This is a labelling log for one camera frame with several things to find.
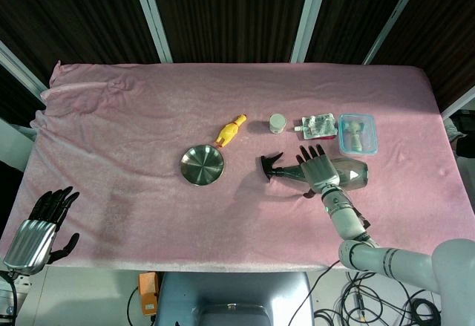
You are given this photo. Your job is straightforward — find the elephant figure toy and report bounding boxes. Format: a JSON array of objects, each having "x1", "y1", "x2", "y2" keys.
[{"x1": 344, "y1": 120, "x2": 367, "y2": 152}]

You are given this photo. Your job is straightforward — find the clear blue-rimmed plastic container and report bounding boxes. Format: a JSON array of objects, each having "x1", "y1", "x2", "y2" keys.
[{"x1": 338, "y1": 113, "x2": 379, "y2": 157}]

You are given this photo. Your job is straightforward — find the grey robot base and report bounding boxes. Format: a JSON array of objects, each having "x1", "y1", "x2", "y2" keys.
[{"x1": 154, "y1": 270, "x2": 316, "y2": 326}]

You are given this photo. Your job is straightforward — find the small white lidded jar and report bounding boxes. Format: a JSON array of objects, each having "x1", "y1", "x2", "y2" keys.
[{"x1": 269, "y1": 114, "x2": 287, "y2": 134}]

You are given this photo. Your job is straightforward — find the clear plastic packet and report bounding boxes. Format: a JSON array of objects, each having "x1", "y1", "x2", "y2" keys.
[{"x1": 294, "y1": 115, "x2": 338, "y2": 141}]

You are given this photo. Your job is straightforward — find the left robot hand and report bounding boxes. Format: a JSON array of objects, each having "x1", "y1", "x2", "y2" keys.
[{"x1": 3, "y1": 186, "x2": 81, "y2": 276}]

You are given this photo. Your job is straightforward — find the yellow rubber chicken toy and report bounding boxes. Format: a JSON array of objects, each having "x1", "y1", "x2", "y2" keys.
[{"x1": 214, "y1": 114, "x2": 248, "y2": 150}]

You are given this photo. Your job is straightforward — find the pink fleece table cloth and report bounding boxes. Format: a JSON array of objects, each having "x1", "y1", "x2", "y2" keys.
[{"x1": 0, "y1": 59, "x2": 475, "y2": 273}]

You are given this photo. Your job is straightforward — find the black floor cables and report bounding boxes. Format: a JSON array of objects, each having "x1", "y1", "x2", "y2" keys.
[{"x1": 287, "y1": 258, "x2": 442, "y2": 326}]

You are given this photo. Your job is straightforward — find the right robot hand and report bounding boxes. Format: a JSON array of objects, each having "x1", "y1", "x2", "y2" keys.
[{"x1": 295, "y1": 145, "x2": 341, "y2": 199}]

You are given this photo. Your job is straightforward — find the dark transparent spray bottle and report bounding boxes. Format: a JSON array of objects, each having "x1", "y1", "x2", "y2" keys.
[{"x1": 260, "y1": 151, "x2": 369, "y2": 192}]

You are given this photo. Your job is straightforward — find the orange box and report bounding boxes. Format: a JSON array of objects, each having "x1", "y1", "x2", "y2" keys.
[{"x1": 138, "y1": 272, "x2": 158, "y2": 317}]

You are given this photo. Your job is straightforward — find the round stainless steel bowl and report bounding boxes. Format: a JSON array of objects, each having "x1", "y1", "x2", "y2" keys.
[{"x1": 180, "y1": 144, "x2": 226, "y2": 186}]

